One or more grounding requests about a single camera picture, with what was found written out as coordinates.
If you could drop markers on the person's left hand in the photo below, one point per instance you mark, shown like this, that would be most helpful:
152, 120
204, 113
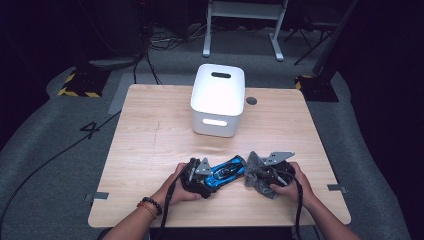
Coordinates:
175, 191

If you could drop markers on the grey fluffy cloth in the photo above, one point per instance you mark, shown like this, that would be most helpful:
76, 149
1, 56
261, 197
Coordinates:
255, 176

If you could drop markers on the black folding stand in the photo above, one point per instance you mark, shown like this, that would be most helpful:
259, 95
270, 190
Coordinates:
313, 50

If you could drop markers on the grey slanted pole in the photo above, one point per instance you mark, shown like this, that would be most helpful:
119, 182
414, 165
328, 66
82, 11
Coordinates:
335, 36

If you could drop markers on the white plastic storage bin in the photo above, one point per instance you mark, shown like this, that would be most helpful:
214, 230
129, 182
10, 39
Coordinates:
218, 93

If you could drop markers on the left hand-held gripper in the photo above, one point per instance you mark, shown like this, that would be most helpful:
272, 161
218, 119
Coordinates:
195, 180

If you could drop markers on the person's right hand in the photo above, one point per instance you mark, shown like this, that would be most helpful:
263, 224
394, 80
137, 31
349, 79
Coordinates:
298, 190

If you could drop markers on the grey table bracket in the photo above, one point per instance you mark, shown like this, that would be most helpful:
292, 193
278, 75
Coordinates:
336, 188
100, 195

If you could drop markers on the yellow-black striped stand base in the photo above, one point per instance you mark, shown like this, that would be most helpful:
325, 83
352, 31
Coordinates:
318, 90
83, 83

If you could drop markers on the blue toy car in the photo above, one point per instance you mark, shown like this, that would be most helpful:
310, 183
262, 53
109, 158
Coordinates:
228, 171

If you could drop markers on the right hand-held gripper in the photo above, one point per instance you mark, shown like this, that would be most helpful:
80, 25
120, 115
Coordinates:
278, 171

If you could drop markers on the round grey table grommet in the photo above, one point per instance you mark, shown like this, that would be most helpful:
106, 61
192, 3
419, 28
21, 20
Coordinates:
251, 101

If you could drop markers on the white metal desk frame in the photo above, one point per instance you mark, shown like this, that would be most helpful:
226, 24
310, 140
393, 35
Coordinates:
245, 10

